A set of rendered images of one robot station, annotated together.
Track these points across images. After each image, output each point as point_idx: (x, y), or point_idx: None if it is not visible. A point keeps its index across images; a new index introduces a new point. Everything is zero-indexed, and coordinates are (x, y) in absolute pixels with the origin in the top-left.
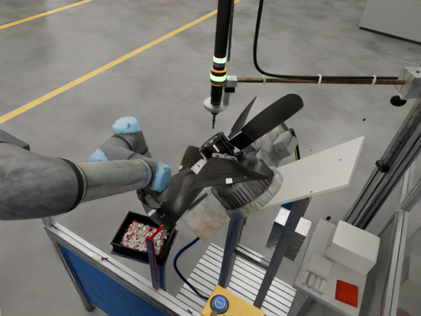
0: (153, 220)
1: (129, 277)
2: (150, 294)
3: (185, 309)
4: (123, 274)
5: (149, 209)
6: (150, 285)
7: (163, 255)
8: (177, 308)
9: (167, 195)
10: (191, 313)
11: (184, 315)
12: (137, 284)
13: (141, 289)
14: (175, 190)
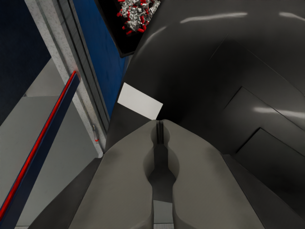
0: (109, 128)
1: (41, 19)
2: (62, 76)
3: (92, 120)
4: (30, 0)
5: (146, 78)
6: (71, 65)
7: (128, 55)
8: (85, 113)
9: (248, 148)
10: (93, 129)
11: (86, 122)
12: (50, 45)
13: (52, 59)
14: (282, 177)
